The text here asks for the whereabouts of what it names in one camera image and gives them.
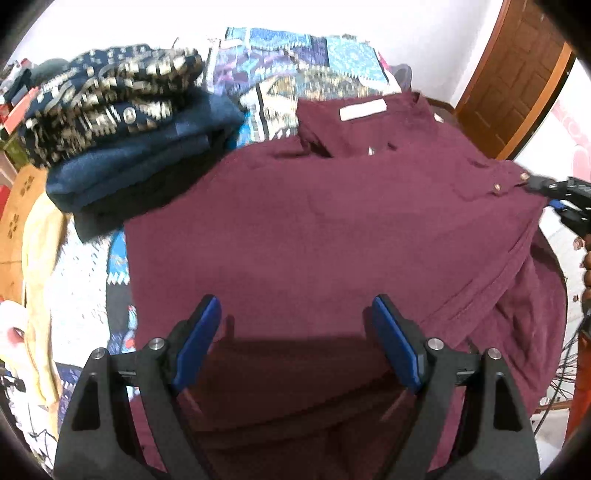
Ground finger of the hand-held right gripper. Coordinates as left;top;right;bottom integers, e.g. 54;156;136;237
547;199;591;239
524;174;591;201

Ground black cables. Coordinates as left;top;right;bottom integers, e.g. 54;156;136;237
531;318;583;435

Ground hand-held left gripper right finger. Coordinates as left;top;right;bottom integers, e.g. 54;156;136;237
364;294;542;480

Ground brown wooden door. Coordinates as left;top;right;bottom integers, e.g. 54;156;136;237
455;0;577;161

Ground red box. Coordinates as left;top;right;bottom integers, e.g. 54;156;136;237
0;86;40;133

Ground navy blue folded garment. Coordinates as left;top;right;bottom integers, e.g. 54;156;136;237
45;88;245;214

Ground black folded garment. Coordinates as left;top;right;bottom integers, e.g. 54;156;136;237
74;181;204;243

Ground yellow beige cloth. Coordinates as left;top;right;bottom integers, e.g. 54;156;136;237
21;191;70;409

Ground orange red post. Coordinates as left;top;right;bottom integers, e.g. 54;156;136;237
564;332;591;457

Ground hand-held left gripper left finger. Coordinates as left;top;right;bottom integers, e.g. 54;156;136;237
53;294;223;480

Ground blue patchwork blanket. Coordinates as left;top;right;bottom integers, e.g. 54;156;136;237
9;27;402;467

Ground navy gold patterned garment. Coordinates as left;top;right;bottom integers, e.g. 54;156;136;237
19;44;206;168

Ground maroon shirt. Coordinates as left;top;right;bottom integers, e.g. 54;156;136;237
124;91;568;480

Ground pink wall decoration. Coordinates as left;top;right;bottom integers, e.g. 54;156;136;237
549;97;591;185

